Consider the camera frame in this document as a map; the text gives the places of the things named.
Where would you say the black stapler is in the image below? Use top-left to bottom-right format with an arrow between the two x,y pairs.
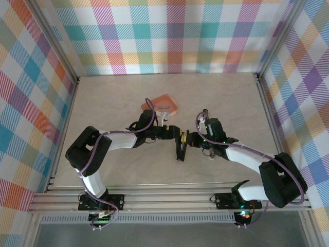
175,130 -> 189,162

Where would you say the orange plastic tray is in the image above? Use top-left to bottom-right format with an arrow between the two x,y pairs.
140,94 -> 179,118

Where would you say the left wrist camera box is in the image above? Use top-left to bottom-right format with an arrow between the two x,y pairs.
155,111 -> 171,127

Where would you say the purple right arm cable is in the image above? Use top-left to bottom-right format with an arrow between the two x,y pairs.
195,111 -> 307,228

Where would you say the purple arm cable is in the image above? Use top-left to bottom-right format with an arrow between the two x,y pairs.
79,97 -> 158,230
195,111 -> 307,228

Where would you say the thin black wire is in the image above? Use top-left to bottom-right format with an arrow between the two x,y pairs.
210,189 -> 232,203

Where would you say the aluminium side rail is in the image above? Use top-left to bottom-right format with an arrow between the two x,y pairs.
45,77 -> 80,192
254,73 -> 299,190

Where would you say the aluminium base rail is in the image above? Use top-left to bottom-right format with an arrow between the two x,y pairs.
28,182 -> 313,213

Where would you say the grey slotted cable duct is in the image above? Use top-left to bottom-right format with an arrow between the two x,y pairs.
41,215 -> 236,224

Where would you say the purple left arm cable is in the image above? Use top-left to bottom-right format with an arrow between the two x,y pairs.
79,97 -> 158,230

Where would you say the aluminium frame post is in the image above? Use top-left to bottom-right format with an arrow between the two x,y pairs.
255,0 -> 306,80
30,0 -> 80,84

